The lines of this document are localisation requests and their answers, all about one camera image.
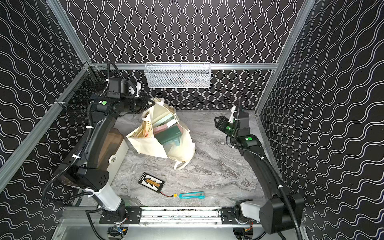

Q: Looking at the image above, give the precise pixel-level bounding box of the cream canvas tote bag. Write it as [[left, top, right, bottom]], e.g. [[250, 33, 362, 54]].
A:
[[127, 98, 196, 171]]

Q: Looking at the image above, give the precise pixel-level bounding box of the pink pencil case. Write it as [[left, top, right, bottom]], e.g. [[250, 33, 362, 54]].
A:
[[153, 125, 169, 135]]

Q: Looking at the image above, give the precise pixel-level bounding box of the dark green pencil case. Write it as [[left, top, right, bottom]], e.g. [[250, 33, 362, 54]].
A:
[[154, 125, 183, 146]]

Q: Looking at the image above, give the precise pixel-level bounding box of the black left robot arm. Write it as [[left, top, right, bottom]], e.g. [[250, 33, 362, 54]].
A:
[[42, 96, 155, 216]]

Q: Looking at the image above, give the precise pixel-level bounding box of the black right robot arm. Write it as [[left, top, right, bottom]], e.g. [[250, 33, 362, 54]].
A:
[[214, 113, 305, 240]]

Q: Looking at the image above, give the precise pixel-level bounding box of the light green case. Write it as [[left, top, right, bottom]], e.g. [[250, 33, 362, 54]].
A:
[[152, 114, 174, 128]]

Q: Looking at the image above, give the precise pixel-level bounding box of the teal utility knife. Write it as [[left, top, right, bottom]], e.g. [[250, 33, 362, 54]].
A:
[[178, 192, 206, 199]]

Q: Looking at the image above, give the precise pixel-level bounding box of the black battery pack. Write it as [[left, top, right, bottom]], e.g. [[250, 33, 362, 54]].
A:
[[138, 173, 165, 193]]

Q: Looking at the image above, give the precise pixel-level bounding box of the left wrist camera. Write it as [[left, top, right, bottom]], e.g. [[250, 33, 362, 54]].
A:
[[107, 78, 139, 100]]

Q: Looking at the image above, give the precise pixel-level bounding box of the brown storage box white handle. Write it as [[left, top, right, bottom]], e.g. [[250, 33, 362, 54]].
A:
[[57, 128, 129, 192]]

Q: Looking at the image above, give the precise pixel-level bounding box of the white wire mesh basket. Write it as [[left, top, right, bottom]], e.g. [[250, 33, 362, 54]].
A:
[[144, 62, 212, 89]]

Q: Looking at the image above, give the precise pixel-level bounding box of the red battery wire yellow plug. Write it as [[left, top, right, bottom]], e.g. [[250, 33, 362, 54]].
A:
[[160, 192, 179, 198]]

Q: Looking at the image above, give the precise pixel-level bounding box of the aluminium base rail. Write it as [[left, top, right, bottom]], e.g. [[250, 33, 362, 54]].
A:
[[62, 205, 301, 228]]

